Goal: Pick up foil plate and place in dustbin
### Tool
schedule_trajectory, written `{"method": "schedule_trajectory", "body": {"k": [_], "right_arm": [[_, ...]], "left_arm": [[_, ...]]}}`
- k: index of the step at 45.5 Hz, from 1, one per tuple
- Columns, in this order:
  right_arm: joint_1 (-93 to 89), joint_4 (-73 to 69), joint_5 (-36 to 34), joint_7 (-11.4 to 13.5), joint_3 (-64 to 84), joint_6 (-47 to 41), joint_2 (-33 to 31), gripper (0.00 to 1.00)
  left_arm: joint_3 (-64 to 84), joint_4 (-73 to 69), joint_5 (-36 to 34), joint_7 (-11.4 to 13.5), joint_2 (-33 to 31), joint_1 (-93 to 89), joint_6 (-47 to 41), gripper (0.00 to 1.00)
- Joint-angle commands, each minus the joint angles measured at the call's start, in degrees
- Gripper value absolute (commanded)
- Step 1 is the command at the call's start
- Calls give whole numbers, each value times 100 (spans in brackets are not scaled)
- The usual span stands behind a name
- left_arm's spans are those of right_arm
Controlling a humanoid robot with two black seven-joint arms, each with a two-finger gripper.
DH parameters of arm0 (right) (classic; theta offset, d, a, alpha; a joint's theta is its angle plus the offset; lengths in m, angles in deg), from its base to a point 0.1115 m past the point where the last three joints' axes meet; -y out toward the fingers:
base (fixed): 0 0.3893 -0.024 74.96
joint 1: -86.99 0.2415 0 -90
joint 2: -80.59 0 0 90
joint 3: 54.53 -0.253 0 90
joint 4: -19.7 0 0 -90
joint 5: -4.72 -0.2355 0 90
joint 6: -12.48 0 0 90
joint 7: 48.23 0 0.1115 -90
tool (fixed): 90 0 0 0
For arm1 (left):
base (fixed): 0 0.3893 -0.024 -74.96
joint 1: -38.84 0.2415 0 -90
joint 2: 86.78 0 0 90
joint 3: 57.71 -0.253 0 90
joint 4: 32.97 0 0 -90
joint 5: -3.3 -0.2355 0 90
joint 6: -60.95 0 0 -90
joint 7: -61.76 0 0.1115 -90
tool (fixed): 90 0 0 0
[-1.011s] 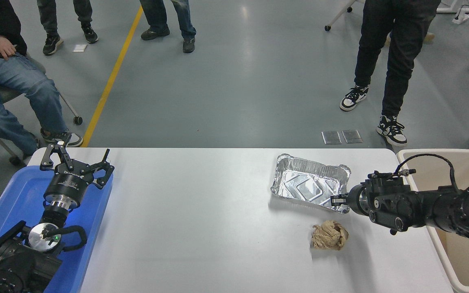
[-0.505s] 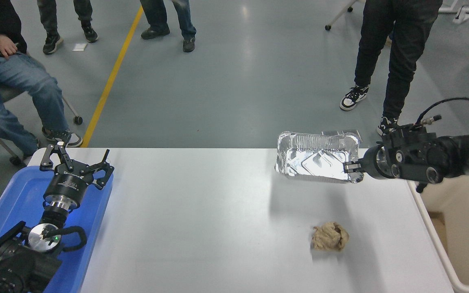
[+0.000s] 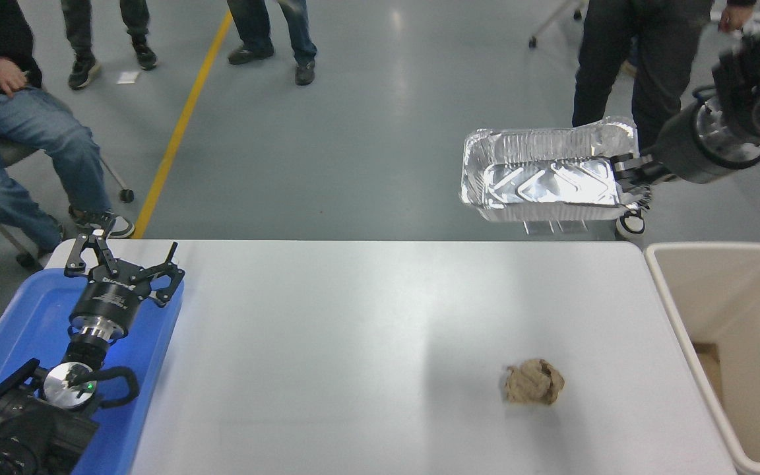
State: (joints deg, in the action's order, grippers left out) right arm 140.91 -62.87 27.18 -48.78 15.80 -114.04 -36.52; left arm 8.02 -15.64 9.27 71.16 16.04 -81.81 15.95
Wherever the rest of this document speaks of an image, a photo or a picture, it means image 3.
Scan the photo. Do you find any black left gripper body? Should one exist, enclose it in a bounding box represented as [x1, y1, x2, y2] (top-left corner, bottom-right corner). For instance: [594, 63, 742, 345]
[70, 267, 154, 332]

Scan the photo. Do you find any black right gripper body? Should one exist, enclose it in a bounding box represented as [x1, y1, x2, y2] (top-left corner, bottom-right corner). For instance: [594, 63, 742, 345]
[656, 104, 760, 185]

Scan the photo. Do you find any silver foil tray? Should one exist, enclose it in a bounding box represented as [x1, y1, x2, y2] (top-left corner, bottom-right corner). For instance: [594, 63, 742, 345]
[460, 117, 645, 223]

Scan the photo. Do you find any person's hand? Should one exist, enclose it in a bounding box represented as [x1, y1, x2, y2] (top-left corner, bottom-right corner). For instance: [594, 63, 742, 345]
[0, 57, 28, 98]
[718, 5, 751, 34]

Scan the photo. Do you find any blue plastic tray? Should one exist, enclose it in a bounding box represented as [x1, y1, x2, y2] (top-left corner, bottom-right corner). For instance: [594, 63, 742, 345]
[0, 267, 184, 475]

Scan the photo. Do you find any person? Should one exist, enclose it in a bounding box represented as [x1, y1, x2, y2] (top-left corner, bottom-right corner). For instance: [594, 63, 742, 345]
[60, 0, 158, 91]
[571, 0, 760, 238]
[0, 0, 135, 255]
[226, 0, 318, 86]

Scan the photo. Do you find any grey wheeled chair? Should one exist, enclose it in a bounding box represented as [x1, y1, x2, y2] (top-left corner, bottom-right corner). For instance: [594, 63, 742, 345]
[0, 135, 135, 271]

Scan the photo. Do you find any white wheeled chair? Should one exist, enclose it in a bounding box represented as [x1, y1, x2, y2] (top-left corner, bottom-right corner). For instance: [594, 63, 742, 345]
[528, 0, 585, 48]

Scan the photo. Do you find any large pale bin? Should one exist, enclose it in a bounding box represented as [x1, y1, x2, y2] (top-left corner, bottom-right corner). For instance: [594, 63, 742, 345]
[644, 242, 760, 475]

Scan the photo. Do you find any crumpled tan paper ball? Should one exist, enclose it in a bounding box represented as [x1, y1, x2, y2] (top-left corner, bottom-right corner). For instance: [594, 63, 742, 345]
[503, 358, 565, 406]

